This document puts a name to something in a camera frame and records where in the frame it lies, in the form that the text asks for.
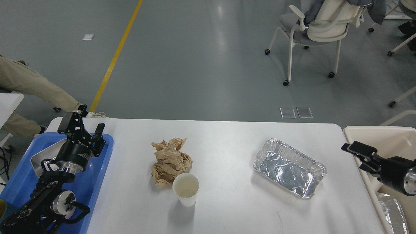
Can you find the blue plastic tray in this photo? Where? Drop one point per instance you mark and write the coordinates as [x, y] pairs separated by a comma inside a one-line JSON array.
[[86, 186]]

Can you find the white office chair grey seat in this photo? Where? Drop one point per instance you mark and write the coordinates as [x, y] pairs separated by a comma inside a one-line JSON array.
[[331, 24]]

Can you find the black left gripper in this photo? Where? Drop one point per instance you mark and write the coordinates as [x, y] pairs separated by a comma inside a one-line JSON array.
[[80, 146]]

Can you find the floor outlet plate right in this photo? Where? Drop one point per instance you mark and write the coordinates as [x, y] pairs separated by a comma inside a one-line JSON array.
[[304, 112]]

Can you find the foil piece in bin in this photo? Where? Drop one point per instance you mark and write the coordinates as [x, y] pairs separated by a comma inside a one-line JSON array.
[[393, 213]]

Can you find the crumpled brown paper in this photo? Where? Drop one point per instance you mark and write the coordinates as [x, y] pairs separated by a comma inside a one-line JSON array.
[[171, 162]]

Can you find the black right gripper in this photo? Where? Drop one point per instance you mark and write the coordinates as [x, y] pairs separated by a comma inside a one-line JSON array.
[[394, 172]]

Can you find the white paper cup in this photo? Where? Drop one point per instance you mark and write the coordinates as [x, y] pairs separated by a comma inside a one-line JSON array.
[[186, 188]]

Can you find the stainless steel rectangular tray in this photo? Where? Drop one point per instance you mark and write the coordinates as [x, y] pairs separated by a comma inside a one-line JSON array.
[[45, 151]]

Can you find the teal object bottom left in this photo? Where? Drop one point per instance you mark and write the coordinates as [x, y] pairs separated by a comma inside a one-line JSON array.
[[7, 209]]

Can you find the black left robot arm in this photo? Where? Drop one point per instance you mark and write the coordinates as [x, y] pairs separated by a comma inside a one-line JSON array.
[[50, 205]]

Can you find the person in beige trousers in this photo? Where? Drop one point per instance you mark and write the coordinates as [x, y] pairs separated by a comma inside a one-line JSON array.
[[16, 76]]

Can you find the white side table left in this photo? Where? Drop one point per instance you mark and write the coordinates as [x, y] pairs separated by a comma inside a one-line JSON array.
[[8, 104]]

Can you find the white floor marker tile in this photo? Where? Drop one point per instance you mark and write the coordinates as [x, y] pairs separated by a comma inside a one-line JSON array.
[[88, 37]]

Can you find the grey jacket on chair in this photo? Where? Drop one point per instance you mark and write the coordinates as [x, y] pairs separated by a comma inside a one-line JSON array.
[[376, 9]]

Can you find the aluminium foil container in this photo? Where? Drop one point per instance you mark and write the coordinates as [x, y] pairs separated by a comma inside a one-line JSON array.
[[289, 168]]

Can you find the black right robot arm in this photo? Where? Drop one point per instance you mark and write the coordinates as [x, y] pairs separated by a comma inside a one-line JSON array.
[[413, 176]]

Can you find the white sneaker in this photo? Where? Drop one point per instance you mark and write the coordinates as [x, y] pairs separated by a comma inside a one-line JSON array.
[[96, 115]]

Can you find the beige plastic bin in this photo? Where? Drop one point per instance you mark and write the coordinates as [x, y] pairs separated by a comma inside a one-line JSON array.
[[389, 141]]

